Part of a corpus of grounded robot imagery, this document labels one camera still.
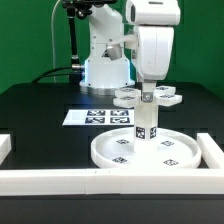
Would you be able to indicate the white cross-shaped table base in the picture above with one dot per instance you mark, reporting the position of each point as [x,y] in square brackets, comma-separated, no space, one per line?
[130,97]

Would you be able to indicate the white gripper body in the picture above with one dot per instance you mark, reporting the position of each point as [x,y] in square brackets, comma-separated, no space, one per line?
[153,24]

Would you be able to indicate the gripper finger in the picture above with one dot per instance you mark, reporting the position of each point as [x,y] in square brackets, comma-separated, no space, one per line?
[148,89]

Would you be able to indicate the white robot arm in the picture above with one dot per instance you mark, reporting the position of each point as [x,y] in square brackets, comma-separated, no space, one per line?
[108,27]

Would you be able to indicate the white marker sheet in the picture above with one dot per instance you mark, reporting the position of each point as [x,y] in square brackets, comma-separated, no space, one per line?
[100,117]

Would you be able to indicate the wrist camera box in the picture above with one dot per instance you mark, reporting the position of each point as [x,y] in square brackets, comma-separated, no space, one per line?
[115,52]

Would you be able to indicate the white fence block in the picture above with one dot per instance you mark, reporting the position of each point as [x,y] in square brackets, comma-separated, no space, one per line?
[5,146]
[211,152]

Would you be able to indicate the white right fence block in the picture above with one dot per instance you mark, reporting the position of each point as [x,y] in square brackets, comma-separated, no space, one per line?
[211,152]

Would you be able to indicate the white round table top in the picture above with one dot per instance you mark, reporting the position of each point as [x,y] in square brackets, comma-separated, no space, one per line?
[170,149]

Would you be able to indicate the white left fence block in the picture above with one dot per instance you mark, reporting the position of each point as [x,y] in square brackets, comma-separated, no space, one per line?
[5,146]

